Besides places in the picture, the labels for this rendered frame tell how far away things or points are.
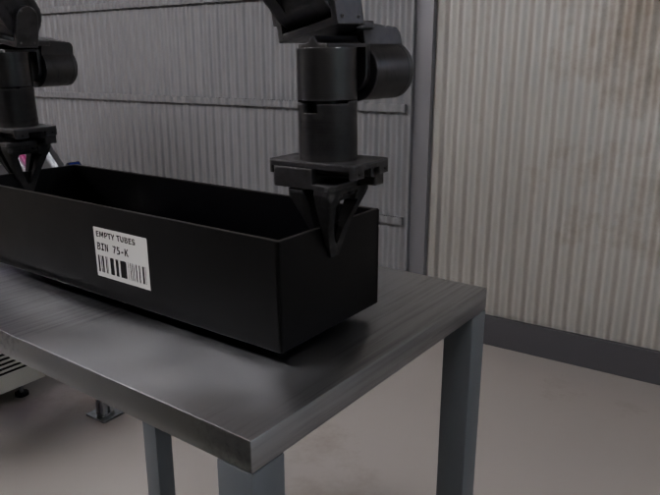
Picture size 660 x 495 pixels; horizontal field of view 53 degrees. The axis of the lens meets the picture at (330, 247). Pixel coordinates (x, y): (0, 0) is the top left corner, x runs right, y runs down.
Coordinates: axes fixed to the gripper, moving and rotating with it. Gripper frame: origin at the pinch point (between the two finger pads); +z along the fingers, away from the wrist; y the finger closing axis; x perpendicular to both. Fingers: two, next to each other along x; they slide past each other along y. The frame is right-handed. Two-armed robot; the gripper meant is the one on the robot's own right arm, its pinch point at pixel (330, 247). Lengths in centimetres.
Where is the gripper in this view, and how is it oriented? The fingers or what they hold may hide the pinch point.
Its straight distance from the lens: 66.9
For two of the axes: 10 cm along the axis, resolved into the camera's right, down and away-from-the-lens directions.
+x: -5.9, 2.4, -7.7
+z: 0.2, 9.6, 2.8
